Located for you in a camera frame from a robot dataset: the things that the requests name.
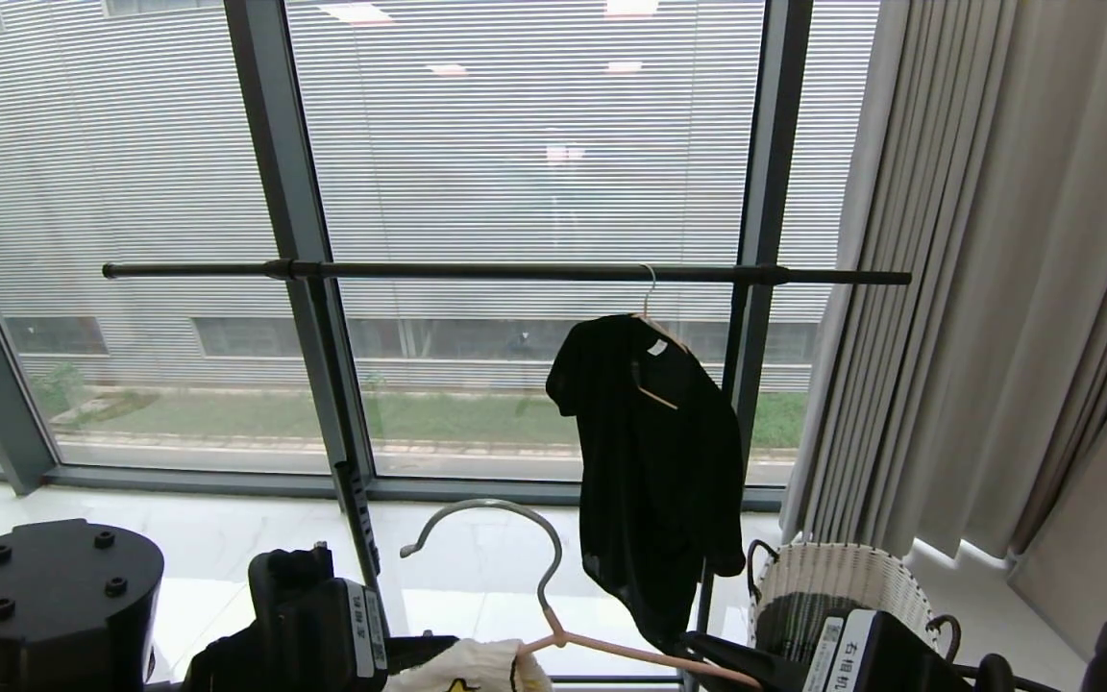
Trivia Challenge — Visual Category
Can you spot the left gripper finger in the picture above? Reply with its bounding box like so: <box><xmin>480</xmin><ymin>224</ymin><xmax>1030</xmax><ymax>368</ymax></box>
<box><xmin>385</xmin><ymin>632</ymin><xmax>460</xmax><ymax>674</ymax></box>

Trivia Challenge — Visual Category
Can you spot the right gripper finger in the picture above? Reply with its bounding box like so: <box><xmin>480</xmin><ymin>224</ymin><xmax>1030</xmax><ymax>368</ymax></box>
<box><xmin>681</xmin><ymin>628</ymin><xmax>811</xmax><ymax>692</ymax></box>

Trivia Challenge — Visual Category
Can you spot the cream printed garment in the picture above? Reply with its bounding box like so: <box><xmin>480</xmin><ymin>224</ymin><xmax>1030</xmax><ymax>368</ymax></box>
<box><xmin>382</xmin><ymin>637</ymin><xmax>554</xmax><ymax>692</ymax></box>

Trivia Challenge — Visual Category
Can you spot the pink clothes hanger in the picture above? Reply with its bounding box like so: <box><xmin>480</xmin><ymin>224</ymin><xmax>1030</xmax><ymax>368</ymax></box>
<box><xmin>630</xmin><ymin>264</ymin><xmax>694</xmax><ymax>412</ymax></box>
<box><xmin>400</xmin><ymin>498</ymin><xmax>764</xmax><ymax>689</ymax></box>

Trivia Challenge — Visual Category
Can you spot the black garment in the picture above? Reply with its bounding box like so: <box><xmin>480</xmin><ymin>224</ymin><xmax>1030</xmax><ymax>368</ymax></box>
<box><xmin>546</xmin><ymin>314</ymin><xmax>747</xmax><ymax>655</ymax></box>

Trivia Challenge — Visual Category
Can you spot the white laundry basket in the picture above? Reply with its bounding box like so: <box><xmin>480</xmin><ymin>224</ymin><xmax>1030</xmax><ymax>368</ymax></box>
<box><xmin>746</xmin><ymin>538</ymin><xmax>963</xmax><ymax>674</ymax></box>

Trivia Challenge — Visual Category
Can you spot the black clothes rack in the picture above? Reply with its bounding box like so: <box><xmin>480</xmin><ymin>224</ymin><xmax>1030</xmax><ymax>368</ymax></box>
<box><xmin>102</xmin><ymin>259</ymin><xmax>912</xmax><ymax>692</ymax></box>

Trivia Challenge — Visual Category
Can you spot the beige curtain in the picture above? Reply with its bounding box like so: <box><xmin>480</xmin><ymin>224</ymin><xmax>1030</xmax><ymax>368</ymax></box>
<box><xmin>782</xmin><ymin>0</ymin><xmax>1107</xmax><ymax>563</ymax></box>

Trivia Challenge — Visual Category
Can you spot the window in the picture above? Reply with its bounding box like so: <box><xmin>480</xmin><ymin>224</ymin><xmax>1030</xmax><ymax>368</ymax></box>
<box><xmin>0</xmin><ymin>0</ymin><xmax>881</xmax><ymax>510</ymax></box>

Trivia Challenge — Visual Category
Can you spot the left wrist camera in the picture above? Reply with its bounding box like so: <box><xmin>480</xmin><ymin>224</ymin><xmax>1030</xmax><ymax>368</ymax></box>
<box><xmin>246</xmin><ymin>543</ymin><xmax>391</xmax><ymax>692</ymax></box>

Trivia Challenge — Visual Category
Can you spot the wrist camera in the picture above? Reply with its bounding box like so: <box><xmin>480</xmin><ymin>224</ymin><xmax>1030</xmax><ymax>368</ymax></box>
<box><xmin>799</xmin><ymin>608</ymin><xmax>972</xmax><ymax>692</ymax></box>
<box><xmin>246</xmin><ymin>543</ymin><xmax>391</xmax><ymax>692</ymax></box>

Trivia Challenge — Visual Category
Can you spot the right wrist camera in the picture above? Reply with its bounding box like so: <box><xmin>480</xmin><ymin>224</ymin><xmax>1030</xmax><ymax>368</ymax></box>
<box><xmin>799</xmin><ymin>608</ymin><xmax>972</xmax><ymax>692</ymax></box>

